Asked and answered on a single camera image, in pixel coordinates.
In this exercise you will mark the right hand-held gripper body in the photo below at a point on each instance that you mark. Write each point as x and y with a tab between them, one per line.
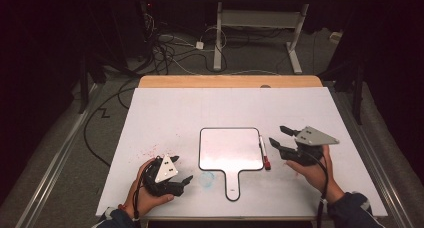
315	138

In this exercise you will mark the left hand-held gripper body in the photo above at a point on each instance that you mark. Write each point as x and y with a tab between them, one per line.
166	171

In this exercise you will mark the white marker with red cap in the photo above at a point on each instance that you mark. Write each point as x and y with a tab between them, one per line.
264	151

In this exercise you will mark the person's left hand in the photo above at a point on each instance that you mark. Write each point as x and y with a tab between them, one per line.
148	201

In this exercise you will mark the person's right hand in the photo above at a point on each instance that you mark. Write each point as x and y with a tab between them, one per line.
316	178

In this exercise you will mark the large white table sheet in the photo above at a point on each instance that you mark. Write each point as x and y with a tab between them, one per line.
166	114

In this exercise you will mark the black metal stand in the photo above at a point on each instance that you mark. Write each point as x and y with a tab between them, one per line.
84	88

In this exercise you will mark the white-legged desk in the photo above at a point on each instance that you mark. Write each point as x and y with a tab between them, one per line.
260	18

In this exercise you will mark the white power adapter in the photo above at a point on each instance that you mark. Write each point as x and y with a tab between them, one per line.
199	45

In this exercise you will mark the black device with red light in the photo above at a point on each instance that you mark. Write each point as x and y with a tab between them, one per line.
146	8

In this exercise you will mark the metal floor rail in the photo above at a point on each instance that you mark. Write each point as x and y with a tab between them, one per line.
53	168
376	161

